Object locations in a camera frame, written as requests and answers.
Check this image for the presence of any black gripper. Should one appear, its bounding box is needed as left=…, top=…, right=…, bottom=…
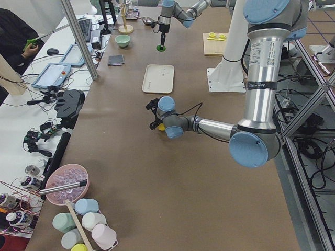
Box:
left=159, top=23, right=170, bottom=49
left=146, top=98, right=160, bottom=130

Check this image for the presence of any green lime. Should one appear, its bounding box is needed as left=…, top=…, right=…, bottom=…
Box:
left=156, top=45, right=166, bottom=52

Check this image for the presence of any yellow lemon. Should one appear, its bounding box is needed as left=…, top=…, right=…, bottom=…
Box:
left=158, top=123, right=165, bottom=131

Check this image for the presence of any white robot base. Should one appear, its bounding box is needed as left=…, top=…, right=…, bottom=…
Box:
left=207, top=0, right=248, bottom=93

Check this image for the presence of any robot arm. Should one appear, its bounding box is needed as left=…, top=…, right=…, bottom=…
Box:
left=157, top=0, right=211, bottom=52
left=146, top=1, right=309, bottom=168

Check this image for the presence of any white rabbit tray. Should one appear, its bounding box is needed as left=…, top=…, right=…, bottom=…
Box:
left=142, top=64, right=174, bottom=94

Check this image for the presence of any metal scoop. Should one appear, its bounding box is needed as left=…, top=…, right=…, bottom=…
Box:
left=135, top=16, right=155, bottom=27

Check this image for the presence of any wooden mug tree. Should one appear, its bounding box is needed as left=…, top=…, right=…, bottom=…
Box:
left=116, top=1, right=133, bottom=35

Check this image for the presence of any green bowl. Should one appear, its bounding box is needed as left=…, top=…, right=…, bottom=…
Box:
left=115, top=34, right=131, bottom=48

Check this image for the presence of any wooden cutting board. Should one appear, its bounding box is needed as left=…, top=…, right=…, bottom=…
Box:
left=203, top=33, right=228, bottom=56

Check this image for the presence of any grey folded cloth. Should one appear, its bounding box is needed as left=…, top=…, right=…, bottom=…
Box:
left=107, top=55, right=124, bottom=66

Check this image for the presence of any yellow toy knife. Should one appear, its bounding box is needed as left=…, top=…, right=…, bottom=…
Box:
left=206, top=37, right=227, bottom=41

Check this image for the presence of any black keyboard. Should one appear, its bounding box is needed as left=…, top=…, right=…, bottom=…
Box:
left=78, top=19, right=92, bottom=42

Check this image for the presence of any teach pendant tablet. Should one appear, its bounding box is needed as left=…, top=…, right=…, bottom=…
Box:
left=32, top=63, right=71, bottom=89
left=60, top=44, right=85, bottom=67

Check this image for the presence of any metal black-tipped tool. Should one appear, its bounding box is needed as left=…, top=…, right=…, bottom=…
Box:
left=38, top=179, right=88, bottom=195

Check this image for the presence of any pink bowl of ice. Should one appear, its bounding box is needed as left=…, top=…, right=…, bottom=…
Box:
left=45, top=164, right=90, bottom=206

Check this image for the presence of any blue cup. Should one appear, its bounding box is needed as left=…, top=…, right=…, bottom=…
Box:
left=75, top=198, right=99, bottom=215

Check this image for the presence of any white cup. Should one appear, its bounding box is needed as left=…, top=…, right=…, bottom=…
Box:
left=82, top=212, right=106, bottom=232

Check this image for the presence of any pink cup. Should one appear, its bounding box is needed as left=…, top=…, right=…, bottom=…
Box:
left=91, top=223, right=118, bottom=250

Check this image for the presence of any person at desk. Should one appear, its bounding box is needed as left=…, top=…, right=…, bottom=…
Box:
left=1, top=8, right=44, bottom=75

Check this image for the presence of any green cup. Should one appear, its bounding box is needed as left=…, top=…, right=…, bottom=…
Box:
left=52, top=213, right=76, bottom=233

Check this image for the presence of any aluminium frame post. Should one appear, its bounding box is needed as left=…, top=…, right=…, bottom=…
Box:
left=60, top=0, right=98, bottom=81

